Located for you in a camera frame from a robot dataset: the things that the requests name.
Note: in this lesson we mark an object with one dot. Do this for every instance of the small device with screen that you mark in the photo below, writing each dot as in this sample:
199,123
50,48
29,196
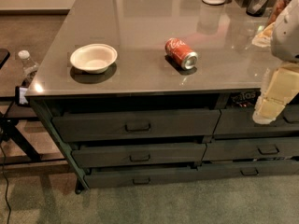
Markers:
20,96

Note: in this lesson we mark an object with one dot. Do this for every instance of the middle left drawer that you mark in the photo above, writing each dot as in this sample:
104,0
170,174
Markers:
91,157

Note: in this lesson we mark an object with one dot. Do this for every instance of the drawer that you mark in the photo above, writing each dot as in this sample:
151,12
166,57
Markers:
138,124
256,148
248,169
91,157
238,123
144,175

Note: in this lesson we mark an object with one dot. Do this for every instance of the snack bag in cabinet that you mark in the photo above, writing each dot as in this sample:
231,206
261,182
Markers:
244,98

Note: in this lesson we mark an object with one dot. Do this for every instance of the red soda can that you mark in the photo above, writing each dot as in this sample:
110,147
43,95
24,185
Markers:
181,53

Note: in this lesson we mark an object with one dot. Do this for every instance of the bottom right drawer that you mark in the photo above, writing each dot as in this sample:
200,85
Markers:
248,169

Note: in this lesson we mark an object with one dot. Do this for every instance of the clear plastic water bottle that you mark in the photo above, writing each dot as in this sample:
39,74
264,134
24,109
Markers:
29,67

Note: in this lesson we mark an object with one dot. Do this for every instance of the dark cabinet frame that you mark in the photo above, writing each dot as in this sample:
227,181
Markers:
48,108

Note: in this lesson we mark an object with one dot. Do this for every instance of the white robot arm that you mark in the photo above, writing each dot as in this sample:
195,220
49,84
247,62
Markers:
284,40

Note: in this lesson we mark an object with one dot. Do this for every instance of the top right drawer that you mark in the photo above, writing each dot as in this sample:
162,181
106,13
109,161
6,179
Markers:
238,123

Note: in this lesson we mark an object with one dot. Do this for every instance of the snack jar with black lid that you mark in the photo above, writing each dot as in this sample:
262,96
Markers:
277,9

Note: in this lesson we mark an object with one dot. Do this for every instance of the middle right drawer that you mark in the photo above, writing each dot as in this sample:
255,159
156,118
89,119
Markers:
256,148

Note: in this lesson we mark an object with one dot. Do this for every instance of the bottom left drawer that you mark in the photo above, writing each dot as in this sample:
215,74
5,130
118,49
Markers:
144,175

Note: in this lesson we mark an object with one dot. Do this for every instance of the top left drawer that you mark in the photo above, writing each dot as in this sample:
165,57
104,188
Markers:
138,124

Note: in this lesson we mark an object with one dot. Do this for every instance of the white paper bowl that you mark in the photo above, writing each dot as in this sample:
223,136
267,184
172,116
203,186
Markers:
94,58

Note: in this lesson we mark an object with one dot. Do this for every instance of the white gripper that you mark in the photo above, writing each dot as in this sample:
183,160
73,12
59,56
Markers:
287,36

